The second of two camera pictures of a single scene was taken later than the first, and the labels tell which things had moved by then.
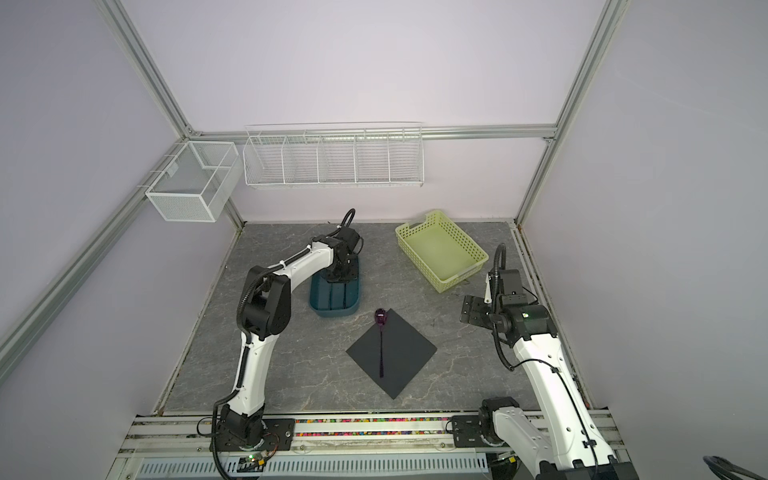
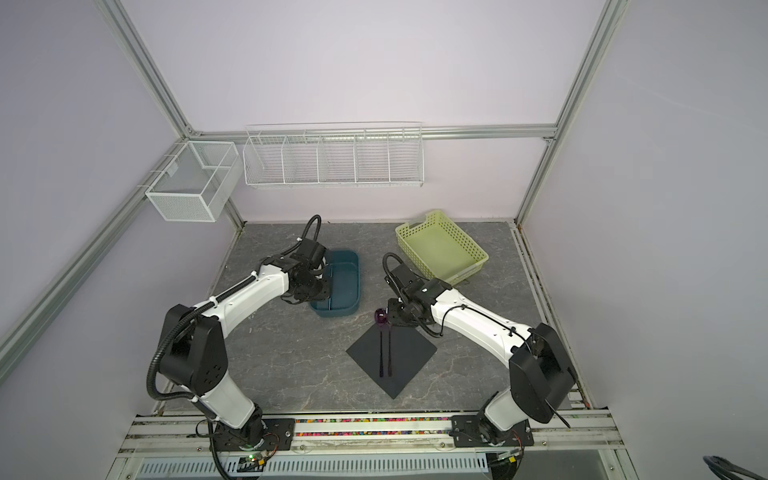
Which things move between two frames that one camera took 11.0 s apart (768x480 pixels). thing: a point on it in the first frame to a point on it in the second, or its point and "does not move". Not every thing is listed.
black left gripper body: x=343 y=272 to x=315 y=290
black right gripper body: x=480 y=311 to x=399 y=313
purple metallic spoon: x=380 y=319 does not move
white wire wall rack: x=324 y=155 does not move
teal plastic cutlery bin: x=334 y=299 does not move
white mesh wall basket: x=195 y=183 does not move
